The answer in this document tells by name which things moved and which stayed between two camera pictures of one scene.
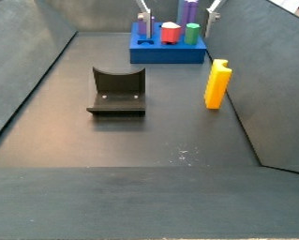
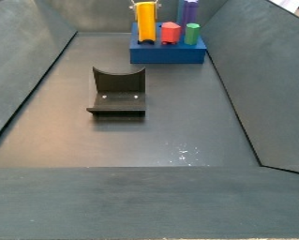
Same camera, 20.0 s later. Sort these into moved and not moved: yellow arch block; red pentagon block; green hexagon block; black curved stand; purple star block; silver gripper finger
Moved: yellow arch block; silver gripper finger
Not moved: black curved stand; purple star block; red pentagon block; green hexagon block
